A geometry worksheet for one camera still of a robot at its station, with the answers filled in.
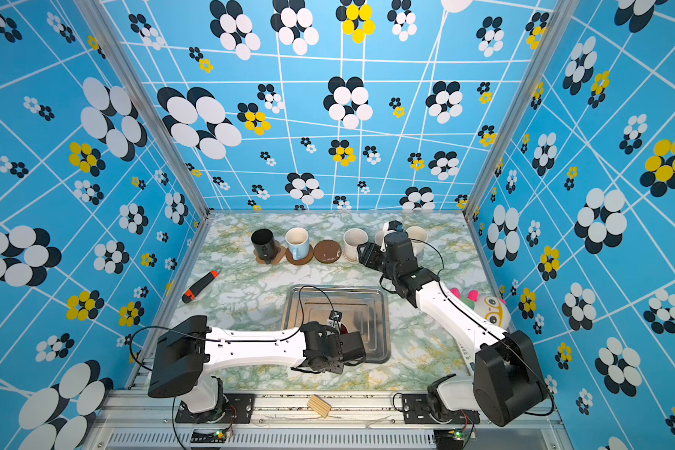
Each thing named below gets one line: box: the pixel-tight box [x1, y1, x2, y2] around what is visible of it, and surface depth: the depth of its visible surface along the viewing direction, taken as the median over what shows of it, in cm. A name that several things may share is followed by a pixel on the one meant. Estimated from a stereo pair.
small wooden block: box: [306, 393, 332, 419], surface depth 75 cm
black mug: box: [251, 227, 280, 266], surface depth 101 cm
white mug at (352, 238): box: [343, 227, 369, 264], surface depth 104 cm
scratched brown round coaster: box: [313, 239, 343, 265], surface depth 107 cm
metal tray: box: [282, 285, 391, 363], surface depth 96 cm
